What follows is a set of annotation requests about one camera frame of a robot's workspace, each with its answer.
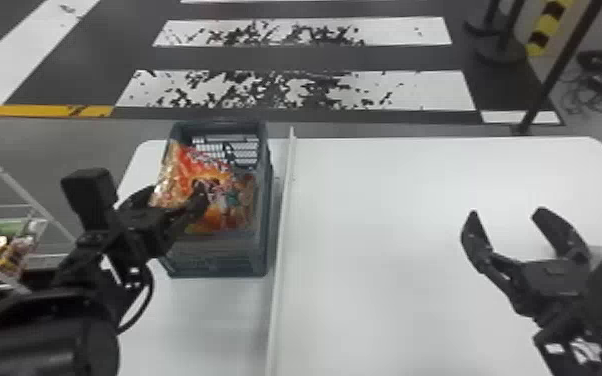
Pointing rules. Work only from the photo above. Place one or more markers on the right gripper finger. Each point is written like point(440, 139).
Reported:
point(563, 233)
point(484, 252)

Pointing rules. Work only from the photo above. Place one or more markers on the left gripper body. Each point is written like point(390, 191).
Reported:
point(143, 231)

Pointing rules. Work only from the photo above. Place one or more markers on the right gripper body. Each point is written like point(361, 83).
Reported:
point(550, 286)

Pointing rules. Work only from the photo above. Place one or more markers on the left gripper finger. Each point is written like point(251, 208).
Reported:
point(193, 206)
point(138, 197)

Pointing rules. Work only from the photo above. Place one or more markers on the orange snack packet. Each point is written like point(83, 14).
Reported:
point(225, 191)

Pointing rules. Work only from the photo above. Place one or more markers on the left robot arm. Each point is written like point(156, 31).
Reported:
point(44, 325)

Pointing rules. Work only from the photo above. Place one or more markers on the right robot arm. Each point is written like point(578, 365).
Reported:
point(590, 349)

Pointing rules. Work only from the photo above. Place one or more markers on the blue basket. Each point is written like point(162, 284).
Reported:
point(238, 252)

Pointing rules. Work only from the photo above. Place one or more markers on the white divider board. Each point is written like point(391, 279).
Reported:
point(280, 252)

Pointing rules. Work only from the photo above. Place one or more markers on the black slanted pole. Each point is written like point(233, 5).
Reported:
point(558, 68)

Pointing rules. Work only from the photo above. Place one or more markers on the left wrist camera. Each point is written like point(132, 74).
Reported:
point(90, 195)

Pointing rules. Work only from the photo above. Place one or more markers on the black post on round foot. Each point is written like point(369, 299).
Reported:
point(498, 47)

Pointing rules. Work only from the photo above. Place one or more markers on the yellow black striped post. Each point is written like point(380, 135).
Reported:
point(545, 26)

